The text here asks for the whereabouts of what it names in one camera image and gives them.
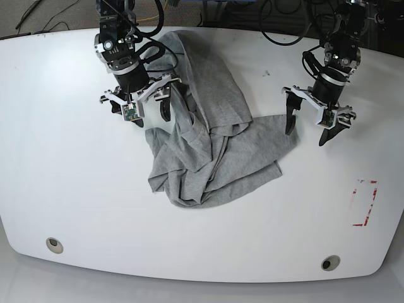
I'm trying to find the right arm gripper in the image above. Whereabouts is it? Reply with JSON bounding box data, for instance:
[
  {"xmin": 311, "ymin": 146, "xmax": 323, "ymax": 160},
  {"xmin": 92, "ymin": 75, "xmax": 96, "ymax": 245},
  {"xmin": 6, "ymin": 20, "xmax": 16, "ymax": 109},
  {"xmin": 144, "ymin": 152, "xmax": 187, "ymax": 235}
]
[{"xmin": 100, "ymin": 74, "xmax": 182, "ymax": 128}]

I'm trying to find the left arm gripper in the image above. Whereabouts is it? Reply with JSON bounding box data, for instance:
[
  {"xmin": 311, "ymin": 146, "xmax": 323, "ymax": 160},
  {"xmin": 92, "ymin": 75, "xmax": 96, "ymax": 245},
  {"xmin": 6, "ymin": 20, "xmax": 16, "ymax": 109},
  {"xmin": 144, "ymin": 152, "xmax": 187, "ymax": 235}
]
[{"xmin": 282, "ymin": 86, "xmax": 357, "ymax": 146}]

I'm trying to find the grey t-shirt with black lettering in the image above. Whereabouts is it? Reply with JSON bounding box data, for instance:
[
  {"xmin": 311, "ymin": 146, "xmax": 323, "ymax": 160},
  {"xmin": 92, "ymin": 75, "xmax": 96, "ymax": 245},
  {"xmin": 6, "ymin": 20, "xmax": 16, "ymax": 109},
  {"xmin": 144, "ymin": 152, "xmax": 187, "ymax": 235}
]
[{"xmin": 145, "ymin": 30, "xmax": 298, "ymax": 209}]

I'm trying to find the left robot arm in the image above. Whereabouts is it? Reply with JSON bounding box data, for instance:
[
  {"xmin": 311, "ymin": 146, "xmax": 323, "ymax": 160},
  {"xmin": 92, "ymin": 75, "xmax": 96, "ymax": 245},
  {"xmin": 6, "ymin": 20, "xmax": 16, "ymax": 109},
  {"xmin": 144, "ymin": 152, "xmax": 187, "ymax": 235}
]
[{"xmin": 282, "ymin": 1, "xmax": 371, "ymax": 146}]

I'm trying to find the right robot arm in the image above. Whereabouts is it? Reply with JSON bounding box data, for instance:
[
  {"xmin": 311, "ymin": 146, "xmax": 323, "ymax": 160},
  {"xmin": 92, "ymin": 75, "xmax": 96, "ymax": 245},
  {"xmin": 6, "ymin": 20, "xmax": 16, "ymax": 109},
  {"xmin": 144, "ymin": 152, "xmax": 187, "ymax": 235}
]
[{"xmin": 94, "ymin": 1, "xmax": 181, "ymax": 128}]

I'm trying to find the red tape rectangle marking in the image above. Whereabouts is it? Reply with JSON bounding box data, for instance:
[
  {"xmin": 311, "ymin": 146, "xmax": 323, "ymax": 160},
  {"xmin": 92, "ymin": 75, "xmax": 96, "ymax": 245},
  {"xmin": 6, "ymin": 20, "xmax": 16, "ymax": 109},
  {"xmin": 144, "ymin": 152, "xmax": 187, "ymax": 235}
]
[{"xmin": 349, "ymin": 179, "xmax": 379, "ymax": 227}]

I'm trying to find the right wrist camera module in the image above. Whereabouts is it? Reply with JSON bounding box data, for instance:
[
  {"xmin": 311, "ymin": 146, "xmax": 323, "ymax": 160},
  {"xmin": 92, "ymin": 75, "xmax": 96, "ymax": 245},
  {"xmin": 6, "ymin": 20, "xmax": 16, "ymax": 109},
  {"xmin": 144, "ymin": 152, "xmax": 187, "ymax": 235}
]
[{"xmin": 121, "ymin": 103, "xmax": 141, "ymax": 122}]

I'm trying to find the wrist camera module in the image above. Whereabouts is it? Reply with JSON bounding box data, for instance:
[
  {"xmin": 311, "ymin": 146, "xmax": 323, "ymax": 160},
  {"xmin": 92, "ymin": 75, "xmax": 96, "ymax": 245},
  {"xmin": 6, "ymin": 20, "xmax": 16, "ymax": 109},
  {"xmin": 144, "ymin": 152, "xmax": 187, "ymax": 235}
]
[
  {"xmin": 316, "ymin": 107, "xmax": 337, "ymax": 129},
  {"xmin": 121, "ymin": 103, "xmax": 141, "ymax": 122}
]

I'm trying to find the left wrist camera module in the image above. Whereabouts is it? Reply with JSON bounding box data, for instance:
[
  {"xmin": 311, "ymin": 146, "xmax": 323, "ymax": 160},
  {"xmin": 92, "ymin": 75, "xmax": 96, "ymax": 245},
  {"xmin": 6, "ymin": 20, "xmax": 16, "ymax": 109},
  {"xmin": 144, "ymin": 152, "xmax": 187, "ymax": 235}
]
[{"xmin": 316, "ymin": 107, "xmax": 337, "ymax": 129}]

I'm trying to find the yellow cable on floor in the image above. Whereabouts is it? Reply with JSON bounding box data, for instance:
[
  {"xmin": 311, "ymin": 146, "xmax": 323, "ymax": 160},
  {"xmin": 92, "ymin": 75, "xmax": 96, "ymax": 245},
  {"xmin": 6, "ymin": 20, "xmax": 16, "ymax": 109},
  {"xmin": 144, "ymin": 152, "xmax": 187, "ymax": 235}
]
[{"xmin": 135, "ymin": 0, "xmax": 168, "ymax": 23}]

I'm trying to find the right table cable grommet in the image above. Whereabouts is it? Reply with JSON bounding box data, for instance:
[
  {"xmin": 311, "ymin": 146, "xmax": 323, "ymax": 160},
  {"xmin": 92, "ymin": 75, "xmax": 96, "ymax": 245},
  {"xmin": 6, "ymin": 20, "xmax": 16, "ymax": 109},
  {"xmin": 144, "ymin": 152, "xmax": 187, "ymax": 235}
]
[{"xmin": 321, "ymin": 255, "xmax": 341, "ymax": 271}]

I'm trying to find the table cable grommet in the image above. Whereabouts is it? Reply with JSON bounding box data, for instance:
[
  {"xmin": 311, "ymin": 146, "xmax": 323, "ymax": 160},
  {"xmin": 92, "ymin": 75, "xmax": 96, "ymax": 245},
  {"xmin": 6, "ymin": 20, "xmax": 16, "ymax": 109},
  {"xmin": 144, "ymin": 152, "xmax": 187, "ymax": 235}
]
[
  {"xmin": 321, "ymin": 255, "xmax": 341, "ymax": 271},
  {"xmin": 45, "ymin": 237, "xmax": 64, "ymax": 254}
]

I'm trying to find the left table cable grommet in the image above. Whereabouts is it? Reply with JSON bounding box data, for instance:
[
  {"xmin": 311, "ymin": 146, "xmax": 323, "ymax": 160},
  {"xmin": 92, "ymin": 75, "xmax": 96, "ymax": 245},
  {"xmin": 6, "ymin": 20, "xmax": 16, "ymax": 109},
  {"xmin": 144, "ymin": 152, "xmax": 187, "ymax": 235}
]
[{"xmin": 45, "ymin": 237, "xmax": 64, "ymax": 254}]

